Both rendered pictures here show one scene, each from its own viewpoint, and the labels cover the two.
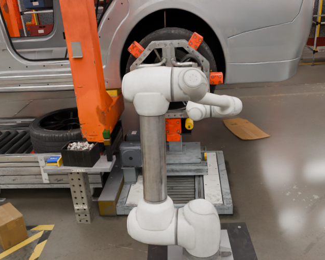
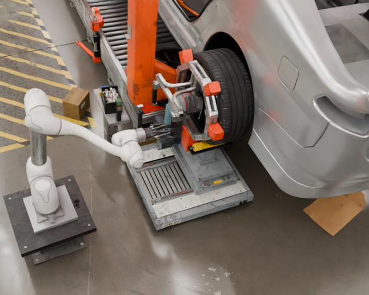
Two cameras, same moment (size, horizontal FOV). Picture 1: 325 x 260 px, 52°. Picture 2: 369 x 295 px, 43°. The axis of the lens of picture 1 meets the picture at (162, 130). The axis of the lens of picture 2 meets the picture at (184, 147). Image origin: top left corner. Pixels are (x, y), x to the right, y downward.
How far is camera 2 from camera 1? 2.72 m
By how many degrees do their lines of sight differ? 50
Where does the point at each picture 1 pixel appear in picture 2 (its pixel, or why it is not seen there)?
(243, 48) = (265, 129)
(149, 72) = (28, 99)
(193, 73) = (27, 119)
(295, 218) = (172, 278)
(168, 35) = (207, 65)
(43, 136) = not seen: hidden behind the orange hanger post
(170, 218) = (33, 175)
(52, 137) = not seen: hidden behind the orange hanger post
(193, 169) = (191, 181)
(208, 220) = (34, 193)
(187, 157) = (194, 168)
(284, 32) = (294, 150)
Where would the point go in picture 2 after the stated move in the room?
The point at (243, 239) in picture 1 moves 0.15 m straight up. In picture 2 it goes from (76, 229) to (74, 216)
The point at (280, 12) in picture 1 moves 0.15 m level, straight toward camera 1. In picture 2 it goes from (297, 129) to (271, 130)
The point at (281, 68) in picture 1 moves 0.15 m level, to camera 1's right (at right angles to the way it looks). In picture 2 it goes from (283, 179) to (298, 196)
